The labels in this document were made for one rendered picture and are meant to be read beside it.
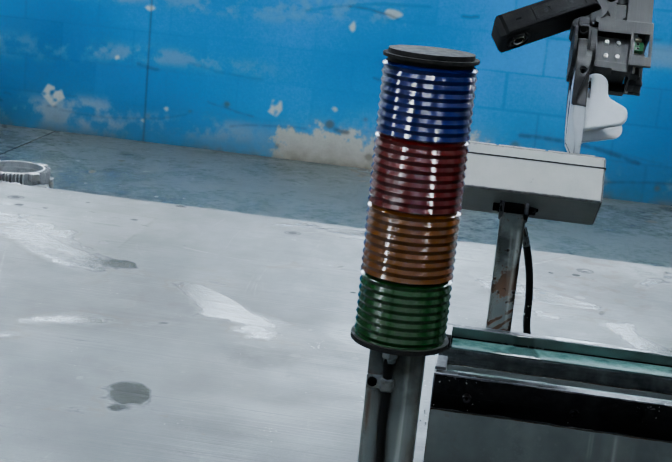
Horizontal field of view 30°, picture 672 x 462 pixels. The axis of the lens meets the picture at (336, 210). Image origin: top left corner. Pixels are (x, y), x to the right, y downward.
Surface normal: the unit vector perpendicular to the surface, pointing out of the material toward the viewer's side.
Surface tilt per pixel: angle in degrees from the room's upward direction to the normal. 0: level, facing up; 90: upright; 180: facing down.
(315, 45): 90
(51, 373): 0
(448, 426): 90
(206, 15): 90
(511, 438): 90
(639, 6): 58
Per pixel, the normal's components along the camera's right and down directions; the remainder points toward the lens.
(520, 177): -0.07, -0.34
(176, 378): 0.10, -0.97
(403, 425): -0.14, 0.22
